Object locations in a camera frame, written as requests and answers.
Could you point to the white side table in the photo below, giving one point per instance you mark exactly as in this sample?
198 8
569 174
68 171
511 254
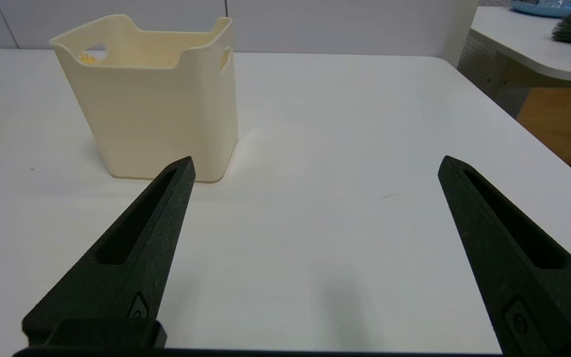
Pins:
523 43

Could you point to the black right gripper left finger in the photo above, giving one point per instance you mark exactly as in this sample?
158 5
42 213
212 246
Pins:
132 267

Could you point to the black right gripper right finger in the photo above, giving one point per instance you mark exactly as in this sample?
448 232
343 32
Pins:
503 258

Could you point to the blue plate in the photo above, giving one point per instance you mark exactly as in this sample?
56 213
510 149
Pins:
538 8

